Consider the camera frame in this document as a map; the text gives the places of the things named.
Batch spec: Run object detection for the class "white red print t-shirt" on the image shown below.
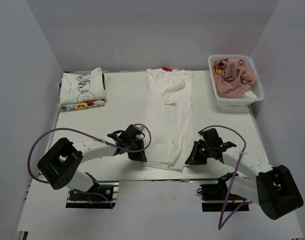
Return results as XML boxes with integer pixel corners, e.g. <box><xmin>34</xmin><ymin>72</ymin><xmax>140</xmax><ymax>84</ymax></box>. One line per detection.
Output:
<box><xmin>144</xmin><ymin>68</ymin><xmax>194</xmax><ymax>172</ymax></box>

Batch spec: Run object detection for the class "folded white cartoon t-shirt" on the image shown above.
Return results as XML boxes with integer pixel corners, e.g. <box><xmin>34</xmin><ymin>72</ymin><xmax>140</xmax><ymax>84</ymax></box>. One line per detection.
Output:
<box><xmin>59</xmin><ymin>67</ymin><xmax>107</xmax><ymax>105</ymax></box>

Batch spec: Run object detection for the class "folded colourful cartoon t-shirt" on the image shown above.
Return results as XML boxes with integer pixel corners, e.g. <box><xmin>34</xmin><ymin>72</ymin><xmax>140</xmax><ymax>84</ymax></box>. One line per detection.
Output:
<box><xmin>58</xmin><ymin>99</ymin><xmax>106</xmax><ymax>112</ymax></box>

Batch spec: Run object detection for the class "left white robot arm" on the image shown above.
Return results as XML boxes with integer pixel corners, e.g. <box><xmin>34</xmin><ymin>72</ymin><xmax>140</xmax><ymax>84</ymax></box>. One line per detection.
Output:
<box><xmin>37</xmin><ymin>123</ymin><xmax>152</xmax><ymax>200</ymax></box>

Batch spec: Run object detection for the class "white plastic basket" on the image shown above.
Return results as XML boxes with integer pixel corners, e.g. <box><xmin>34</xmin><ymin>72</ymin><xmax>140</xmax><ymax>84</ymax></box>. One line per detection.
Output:
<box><xmin>208</xmin><ymin>54</ymin><xmax>265</xmax><ymax>107</ymax></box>

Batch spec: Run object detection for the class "pink t-shirt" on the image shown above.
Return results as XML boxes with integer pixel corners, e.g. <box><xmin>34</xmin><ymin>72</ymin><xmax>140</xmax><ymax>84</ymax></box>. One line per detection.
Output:
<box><xmin>212</xmin><ymin>57</ymin><xmax>258</xmax><ymax>99</ymax></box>

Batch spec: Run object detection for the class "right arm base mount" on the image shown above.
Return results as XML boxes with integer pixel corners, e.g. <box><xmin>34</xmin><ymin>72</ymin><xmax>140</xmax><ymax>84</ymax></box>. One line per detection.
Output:
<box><xmin>196</xmin><ymin>183</ymin><xmax>245</xmax><ymax>213</ymax></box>

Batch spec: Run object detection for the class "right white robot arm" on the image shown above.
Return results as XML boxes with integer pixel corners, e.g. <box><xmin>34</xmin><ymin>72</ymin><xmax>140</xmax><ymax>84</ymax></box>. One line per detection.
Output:
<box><xmin>185</xmin><ymin>125</ymin><xmax>304</xmax><ymax>220</ymax></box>

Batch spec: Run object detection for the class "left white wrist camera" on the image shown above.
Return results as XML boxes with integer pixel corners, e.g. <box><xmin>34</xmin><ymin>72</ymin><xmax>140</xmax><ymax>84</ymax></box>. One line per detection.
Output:
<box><xmin>135</xmin><ymin>123</ymin><xmax>145</xmax><ymax>138</ymax></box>

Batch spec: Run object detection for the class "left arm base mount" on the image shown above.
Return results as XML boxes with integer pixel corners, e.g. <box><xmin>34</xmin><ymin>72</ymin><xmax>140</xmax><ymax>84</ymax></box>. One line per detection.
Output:
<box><xmin>65</xmin><ymin>182</ymin><xmax>119</xmax><ymax>210</ymax></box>

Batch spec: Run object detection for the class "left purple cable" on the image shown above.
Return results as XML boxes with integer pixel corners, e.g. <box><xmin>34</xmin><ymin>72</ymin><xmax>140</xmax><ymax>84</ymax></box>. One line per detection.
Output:
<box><xmin>26</xmin><ymin>122</ymin><xmax>153</xmax><ymax>209</ymax></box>

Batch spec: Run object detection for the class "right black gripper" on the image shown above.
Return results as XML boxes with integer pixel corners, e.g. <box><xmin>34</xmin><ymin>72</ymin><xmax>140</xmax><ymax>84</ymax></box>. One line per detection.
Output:
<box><xmin>186</xmin><ymin>141</ymin><xmax>213</xmax><ymax>166</ymax></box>

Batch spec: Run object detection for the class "plain white t-shirt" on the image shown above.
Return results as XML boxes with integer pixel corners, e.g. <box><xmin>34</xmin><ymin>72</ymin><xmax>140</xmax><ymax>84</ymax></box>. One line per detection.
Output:
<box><xmin>242</xmin><ymin>90</ymin><xmax>257</xmax><ymax>99</ymax></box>

